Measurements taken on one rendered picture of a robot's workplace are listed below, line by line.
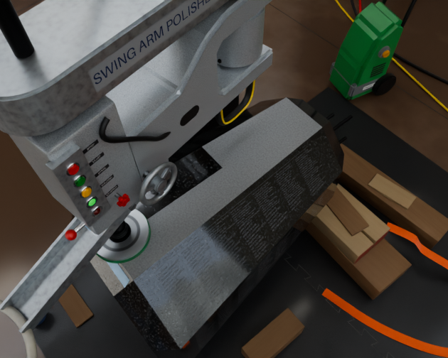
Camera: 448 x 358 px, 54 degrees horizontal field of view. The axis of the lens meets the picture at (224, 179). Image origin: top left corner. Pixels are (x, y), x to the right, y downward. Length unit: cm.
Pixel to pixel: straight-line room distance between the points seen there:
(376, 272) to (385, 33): 142
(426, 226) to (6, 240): 236
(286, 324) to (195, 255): 75
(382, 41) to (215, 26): 178
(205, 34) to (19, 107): 55
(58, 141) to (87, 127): 7
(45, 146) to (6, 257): 181
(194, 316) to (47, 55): 111
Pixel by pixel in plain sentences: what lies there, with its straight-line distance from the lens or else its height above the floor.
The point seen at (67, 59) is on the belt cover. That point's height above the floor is 169.
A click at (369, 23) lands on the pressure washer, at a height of 53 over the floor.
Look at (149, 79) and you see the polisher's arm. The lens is 129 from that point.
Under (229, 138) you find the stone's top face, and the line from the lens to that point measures 185.
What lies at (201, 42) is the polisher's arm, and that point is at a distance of 124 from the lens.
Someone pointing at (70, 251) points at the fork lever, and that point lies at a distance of 154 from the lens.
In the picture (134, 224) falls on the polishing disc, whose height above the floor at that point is 85.
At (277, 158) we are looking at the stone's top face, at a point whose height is 82.
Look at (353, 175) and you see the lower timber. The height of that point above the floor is 13.
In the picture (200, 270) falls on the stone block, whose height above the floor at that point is 72.
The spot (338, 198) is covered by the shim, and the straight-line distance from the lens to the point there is 240.
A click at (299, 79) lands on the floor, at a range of 327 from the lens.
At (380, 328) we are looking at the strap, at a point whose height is 2.
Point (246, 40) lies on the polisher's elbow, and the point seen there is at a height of 136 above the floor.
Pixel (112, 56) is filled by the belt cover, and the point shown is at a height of 166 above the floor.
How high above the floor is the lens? 229
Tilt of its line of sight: 58 degrees down
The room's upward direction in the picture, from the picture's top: 2 degrees counter-clockwise
